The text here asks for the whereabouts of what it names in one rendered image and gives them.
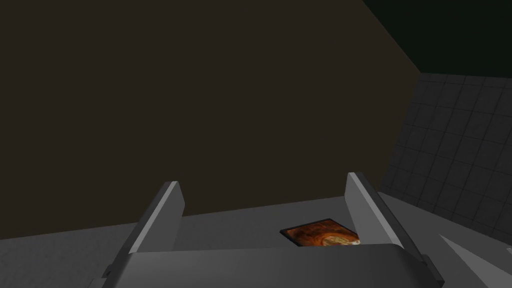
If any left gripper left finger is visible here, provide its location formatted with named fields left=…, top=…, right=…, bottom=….
left=128, top=180, right=186, bottom=255

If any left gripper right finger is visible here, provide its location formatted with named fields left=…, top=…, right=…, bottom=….
left=343, top=171, right=425, bottom=263

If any orange brown book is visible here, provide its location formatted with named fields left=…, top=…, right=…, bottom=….
left=279, top=218, right=361, bottom=248

